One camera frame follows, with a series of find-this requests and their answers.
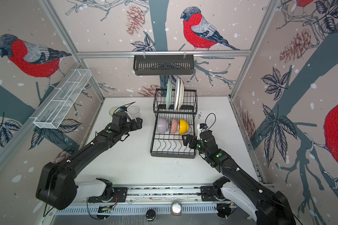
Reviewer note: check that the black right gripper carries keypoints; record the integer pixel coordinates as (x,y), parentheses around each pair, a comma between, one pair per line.
(193,144)

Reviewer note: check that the clear glass cup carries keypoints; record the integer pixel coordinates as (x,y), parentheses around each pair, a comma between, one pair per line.
(134,112)

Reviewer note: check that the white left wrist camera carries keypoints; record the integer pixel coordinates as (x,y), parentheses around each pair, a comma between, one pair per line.
(121,109)

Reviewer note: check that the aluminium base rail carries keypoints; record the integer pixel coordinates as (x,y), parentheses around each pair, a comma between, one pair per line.
(137,200)

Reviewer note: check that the cream plate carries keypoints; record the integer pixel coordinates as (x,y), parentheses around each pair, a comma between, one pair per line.
(181,96)

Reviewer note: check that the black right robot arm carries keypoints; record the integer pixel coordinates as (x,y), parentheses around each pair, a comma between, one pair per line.
(264,206)

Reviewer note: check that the green floral plate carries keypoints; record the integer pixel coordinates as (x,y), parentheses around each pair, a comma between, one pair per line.
(168,93)

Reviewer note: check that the pink patterned bowl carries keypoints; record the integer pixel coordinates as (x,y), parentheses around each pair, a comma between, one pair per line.
(174,126)

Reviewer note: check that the black two-tier dish rack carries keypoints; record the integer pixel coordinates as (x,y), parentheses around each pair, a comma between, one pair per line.
(171,145)

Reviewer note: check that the yellow bowl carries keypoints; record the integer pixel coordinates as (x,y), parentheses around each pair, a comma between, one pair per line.
(183,127)

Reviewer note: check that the silver round button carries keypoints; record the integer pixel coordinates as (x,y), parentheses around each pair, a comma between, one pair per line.
(176,208)

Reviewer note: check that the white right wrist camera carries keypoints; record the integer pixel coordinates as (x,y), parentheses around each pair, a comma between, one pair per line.
(201,127)

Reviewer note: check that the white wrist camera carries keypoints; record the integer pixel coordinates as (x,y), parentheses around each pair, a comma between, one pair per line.
(201,127)
(121,109)

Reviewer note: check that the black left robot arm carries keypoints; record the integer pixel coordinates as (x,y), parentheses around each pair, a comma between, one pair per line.
(57,186)

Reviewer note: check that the white mesh wall shelf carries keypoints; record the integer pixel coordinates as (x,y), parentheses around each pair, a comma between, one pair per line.
(64,97)

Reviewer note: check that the green glass cup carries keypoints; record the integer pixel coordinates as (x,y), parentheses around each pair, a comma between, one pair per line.
(114,110)

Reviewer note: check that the black hanging wall basket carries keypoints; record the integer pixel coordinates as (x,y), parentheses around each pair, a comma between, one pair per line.
(156,65)

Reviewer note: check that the black round knob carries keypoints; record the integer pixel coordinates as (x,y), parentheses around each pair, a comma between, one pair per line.
(151,215)

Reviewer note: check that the strawberry pattern plate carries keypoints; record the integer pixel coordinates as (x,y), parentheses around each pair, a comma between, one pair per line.
(177,94)

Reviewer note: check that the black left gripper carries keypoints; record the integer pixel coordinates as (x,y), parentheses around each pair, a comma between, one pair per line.
(139,123)

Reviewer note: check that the lilac ceramic bowl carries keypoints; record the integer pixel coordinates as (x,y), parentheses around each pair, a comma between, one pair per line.
(162,125)

